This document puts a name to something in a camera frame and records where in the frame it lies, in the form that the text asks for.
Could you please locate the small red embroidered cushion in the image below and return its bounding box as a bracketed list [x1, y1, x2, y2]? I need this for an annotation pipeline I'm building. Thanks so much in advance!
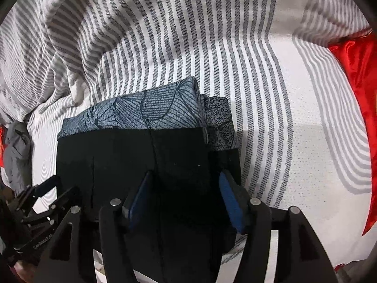
[0, 124, 8, 169]

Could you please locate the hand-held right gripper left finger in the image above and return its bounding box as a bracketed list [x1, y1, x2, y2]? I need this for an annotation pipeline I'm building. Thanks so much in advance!
[35, 171, 165, 283]

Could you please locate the white striped bed sheet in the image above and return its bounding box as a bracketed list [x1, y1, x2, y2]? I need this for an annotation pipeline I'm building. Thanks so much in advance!
[26, 0, 375, 273]

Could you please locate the black pants blue floral trim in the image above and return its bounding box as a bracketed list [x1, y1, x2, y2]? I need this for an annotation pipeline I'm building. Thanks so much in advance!
[56, 76, 243, 283]

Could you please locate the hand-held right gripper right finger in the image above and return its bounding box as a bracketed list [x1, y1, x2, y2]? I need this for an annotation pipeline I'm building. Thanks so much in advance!
[218, 171, 336, 283]

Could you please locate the grey striped blanket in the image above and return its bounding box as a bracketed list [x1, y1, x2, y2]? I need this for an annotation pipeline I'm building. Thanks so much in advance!
[0, 0, 280, 119]

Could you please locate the large red embroidered cushion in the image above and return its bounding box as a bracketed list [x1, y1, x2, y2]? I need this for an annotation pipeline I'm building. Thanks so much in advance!
[328, 29, 377, 237]

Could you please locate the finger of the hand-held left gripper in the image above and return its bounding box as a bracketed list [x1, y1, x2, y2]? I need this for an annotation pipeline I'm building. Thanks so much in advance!
[20, 185, 82, 225]
[23, 175, 61, 201]

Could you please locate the grey jacket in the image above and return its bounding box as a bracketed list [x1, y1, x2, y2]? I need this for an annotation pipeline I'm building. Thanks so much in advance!
[4, 121, 35, 193]

